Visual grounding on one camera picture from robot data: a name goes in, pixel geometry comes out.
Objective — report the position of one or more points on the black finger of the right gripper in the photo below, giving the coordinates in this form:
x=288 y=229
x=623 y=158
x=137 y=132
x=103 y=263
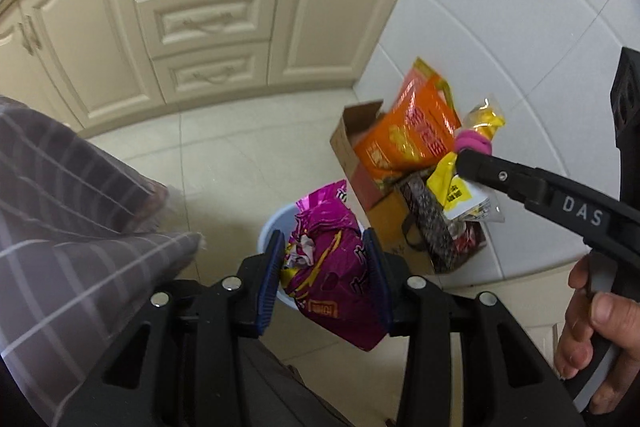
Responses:
x=606 y=225

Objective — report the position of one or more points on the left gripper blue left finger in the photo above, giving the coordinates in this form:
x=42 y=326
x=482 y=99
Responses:
x=272 y=261

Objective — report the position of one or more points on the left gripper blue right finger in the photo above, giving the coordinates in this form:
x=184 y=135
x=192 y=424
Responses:
x=379 y=286

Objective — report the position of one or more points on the magenta snack bag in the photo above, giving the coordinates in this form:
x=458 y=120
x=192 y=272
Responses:
x=363 y=328

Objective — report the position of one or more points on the light blue trash bin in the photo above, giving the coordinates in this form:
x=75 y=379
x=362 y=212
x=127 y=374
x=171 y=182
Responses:
x=280 y=226

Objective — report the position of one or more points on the cream kitchen cabinets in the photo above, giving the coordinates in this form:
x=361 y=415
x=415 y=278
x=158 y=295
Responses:
x=98 y=64

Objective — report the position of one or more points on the person's right hand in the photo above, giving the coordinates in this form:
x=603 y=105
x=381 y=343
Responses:
x=615 y=318

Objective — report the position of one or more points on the brown cardboard box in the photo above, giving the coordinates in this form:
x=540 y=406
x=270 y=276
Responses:
x=385 y=209

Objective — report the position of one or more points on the dark patterned bag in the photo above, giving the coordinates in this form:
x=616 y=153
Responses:
x=449 y=244

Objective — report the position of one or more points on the yellow plastic wrapper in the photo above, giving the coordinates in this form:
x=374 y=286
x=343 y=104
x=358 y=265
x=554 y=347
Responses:
x=462 y=198

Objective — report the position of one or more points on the orange snack bag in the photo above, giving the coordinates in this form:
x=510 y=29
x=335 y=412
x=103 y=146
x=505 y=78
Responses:
x=417 y=131

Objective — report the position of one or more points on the pink round object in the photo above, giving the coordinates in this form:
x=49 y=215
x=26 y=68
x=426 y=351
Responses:
x=468 y=139

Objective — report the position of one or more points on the grey checked tablecloth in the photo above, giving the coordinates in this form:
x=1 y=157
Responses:
x=80 y=253

